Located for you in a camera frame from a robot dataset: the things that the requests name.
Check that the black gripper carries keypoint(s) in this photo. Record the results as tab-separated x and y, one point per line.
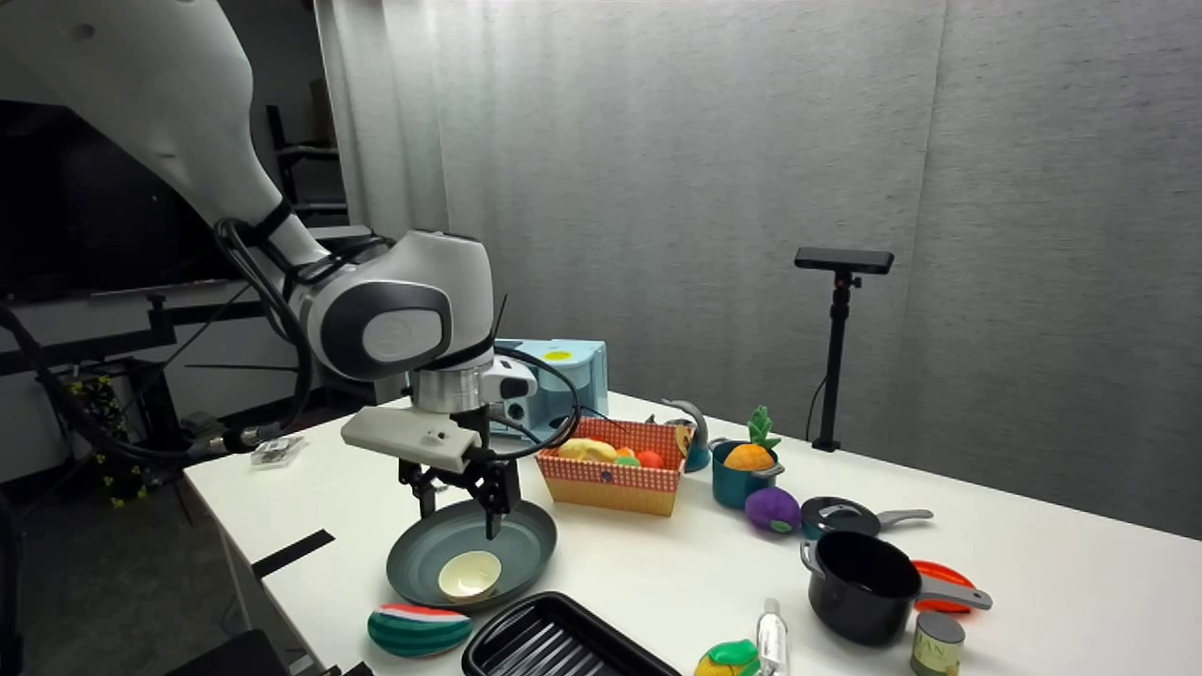
456	474

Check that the grey round plate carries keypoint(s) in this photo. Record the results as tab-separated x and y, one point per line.
427	564

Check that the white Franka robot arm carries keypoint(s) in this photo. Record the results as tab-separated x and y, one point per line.
164	89

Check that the orange checkered basket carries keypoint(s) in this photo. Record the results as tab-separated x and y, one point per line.
615	488

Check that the black ribbed tray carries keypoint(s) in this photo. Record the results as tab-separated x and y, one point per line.
550	642

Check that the small cream bowl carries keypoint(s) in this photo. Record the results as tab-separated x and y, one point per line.
470	574

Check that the watermelon slice toy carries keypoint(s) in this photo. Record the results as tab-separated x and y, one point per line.
420	627

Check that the yellow banana toy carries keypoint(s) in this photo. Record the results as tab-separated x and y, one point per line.
589	449

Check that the black flat strip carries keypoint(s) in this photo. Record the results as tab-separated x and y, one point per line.
295	549

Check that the light blue toaster oven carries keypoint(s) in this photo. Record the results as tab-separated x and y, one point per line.
576	369

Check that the small clear plastic bag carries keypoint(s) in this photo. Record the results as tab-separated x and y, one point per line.
285	449

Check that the teal toy kettle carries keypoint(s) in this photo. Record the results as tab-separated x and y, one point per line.
697	443

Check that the round orange toy fruit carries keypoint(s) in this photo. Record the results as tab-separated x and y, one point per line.
750	459

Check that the green leafy toy top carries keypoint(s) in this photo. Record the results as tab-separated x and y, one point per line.
762	431

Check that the yellow green corn toy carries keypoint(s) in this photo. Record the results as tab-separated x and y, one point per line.
729	657

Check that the purple eggplant toy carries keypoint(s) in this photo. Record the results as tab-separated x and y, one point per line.
770	507

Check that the green potted plant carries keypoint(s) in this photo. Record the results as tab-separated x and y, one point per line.
107	437

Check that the dark shelving rack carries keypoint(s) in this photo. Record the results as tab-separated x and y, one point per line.
305	161

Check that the small black frying pan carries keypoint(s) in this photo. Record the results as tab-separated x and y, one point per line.
836	514

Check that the black cooking pot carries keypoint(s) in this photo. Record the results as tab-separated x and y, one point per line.
863	602

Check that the black monitor screen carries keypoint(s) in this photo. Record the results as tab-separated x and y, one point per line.
77	238

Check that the orange toy pan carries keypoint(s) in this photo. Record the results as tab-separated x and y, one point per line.
942	581

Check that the metal tin can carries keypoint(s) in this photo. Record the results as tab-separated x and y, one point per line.
937	648

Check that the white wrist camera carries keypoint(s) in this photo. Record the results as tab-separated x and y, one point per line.
409	437

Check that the small black table bracket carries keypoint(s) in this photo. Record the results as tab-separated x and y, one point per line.
360	671

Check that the large black table bracket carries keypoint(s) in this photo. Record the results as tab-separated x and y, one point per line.
231	657

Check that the black camera stand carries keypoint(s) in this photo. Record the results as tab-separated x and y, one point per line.
836	362

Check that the black camera bar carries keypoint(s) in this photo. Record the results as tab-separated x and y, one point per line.
843	260

